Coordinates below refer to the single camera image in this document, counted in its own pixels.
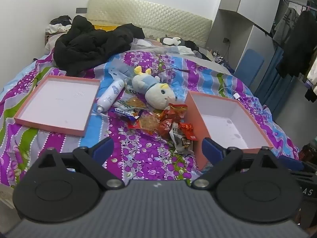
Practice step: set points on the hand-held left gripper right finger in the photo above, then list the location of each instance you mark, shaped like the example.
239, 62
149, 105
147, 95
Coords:
210, 151

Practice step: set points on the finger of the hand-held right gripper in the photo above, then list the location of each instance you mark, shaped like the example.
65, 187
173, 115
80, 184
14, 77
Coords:
292, 163

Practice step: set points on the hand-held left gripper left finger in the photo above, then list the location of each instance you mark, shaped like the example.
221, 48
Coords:
105, 151

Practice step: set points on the black silver snack packet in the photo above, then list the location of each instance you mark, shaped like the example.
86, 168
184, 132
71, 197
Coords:
182, 142

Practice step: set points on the deep pink cardboard box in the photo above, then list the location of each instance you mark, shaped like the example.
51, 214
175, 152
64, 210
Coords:
223, 124

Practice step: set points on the small red foil snack packet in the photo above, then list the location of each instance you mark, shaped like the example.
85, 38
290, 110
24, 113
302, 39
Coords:
188, 130

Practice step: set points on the blue snack packet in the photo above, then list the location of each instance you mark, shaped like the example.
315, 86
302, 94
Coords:
126, 114

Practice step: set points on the silver clear orange snack packet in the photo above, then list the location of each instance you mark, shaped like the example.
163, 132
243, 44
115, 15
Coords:
148, 125

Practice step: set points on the clear green-label snack packet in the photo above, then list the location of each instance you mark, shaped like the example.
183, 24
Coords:
133, 104

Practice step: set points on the dark patterned bag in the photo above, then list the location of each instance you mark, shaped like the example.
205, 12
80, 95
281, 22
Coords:
308, 152

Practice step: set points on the red yellow snack packet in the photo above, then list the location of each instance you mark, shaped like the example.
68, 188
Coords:
178, 110

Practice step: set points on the white spray bottle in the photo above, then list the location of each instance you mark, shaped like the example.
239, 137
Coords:
110, 94

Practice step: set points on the shallow pink box lid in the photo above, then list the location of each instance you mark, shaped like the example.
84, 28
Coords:
59, 101

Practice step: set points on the white blue plush toy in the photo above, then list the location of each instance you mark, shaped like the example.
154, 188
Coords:
153, 89

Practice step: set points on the translucent blue plastic bag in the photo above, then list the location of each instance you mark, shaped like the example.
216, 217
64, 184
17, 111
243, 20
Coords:
118, 72

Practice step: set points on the blue curtain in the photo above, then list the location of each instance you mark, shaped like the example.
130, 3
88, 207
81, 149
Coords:
275, 84

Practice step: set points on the blue chair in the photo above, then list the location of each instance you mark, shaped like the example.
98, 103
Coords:
249, 65

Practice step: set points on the black clothes pile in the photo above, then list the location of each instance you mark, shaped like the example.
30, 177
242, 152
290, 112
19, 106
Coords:
91, 44

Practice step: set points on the black white penguin plush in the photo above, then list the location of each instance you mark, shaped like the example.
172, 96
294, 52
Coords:
172, 41

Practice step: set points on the black hanging coat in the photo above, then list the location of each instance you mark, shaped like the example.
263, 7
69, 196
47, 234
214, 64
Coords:
301, 42

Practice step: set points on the cardboard box with clothes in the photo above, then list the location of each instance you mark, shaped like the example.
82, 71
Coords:
53, 31

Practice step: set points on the grey striped hanging sweater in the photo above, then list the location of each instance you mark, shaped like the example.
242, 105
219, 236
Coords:
284, 27

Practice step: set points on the cream quilted headboard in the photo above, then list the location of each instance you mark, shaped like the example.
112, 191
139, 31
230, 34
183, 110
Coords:
153, 17

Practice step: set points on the grey wardrobe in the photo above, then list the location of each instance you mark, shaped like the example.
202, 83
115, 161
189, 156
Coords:
237, 10

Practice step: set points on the wall outlet with plug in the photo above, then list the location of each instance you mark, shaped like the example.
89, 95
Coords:
225, 40

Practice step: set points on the black wall socket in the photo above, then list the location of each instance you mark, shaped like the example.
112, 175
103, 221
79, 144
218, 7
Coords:
81, 10

